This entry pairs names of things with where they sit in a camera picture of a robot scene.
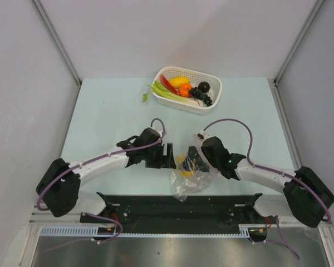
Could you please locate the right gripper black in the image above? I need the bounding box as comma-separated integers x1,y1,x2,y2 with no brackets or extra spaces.
180,146,219,172

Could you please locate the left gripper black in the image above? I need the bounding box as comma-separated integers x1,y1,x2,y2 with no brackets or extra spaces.
143,142,175,169

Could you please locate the clear zip top bag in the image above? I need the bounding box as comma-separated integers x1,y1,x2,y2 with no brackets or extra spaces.
170,156,217,202

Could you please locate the yellow fake bell pepper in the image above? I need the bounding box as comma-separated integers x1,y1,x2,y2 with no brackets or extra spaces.
177,154,196,179

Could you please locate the fake green lettuce leaf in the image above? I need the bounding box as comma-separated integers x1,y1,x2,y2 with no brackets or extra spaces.
143,81,201,107

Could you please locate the fake black grape bunch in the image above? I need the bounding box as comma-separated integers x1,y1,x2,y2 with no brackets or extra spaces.
189,87,213,107

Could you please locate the orange fake orange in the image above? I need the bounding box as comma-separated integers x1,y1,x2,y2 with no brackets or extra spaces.
178,83,193,97

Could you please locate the fake watermelon slice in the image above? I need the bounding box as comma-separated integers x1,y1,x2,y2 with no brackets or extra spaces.
159,74,179,95

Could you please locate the dark purple fake plum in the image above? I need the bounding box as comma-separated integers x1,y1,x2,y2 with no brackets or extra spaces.
198,81,210,93

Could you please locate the yellow fake lemon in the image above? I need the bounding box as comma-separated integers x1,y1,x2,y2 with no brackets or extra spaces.
168,76,190,88

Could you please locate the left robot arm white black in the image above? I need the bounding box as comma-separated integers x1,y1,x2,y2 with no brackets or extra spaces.
36,127,176,223

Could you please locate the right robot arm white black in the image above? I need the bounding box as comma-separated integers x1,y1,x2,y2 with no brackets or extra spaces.
192,133,334,228

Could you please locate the white perforated plastic basket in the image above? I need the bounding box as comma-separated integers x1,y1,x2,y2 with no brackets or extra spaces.
143,66,223,115

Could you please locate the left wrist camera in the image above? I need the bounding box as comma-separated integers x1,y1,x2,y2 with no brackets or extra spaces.
149,127,166,139

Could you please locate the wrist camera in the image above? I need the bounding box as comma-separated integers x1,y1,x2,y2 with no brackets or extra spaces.
193,130,210,143
149,127,166,139

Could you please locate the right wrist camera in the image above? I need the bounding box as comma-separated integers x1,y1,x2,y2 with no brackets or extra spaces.
193,130,210,143

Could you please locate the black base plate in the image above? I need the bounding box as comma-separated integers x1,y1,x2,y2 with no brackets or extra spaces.
80,194,276,235

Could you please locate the white slotted cable duct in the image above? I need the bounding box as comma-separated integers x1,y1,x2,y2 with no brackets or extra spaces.
41,226,117,237

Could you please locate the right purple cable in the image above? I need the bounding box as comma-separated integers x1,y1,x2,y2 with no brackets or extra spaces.
203,118,332,222

